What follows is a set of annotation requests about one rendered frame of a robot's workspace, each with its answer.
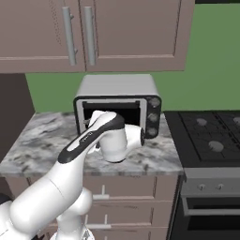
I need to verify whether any silver black toaster oven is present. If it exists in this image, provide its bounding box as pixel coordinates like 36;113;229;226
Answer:
72;73;163;142

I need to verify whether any beige drawer front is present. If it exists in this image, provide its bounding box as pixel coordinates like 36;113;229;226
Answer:
82;201;155;231
82;175;158;202
89;229;153;240

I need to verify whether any black gas stove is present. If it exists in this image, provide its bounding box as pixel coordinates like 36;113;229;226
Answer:
163;110;240;240

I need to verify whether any beige narrow cabinet panel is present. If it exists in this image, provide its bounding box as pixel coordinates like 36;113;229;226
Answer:
154;175;181;240

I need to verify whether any dark brown tall cabinet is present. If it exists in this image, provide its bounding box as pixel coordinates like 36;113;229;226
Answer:
0;72;36;164

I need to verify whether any beige base cabinet door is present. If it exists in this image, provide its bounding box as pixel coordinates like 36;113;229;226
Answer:
4;176;49;201

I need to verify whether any black oven door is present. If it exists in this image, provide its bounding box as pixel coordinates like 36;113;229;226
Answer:
168;195;240;240

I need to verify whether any white drawer handle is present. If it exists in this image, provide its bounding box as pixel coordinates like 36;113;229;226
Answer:
84;214;113;231
92;184;111;201

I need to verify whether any beige wall cupboard door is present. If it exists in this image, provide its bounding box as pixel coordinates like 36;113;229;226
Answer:
78;0;196;73
0;0;86;74

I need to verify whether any grey cupboard bar handle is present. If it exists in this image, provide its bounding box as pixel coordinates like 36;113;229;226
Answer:
82;6;98;67
61;6;79;67

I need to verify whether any grey oven door handle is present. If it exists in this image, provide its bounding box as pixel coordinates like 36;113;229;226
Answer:
182;196;240;218

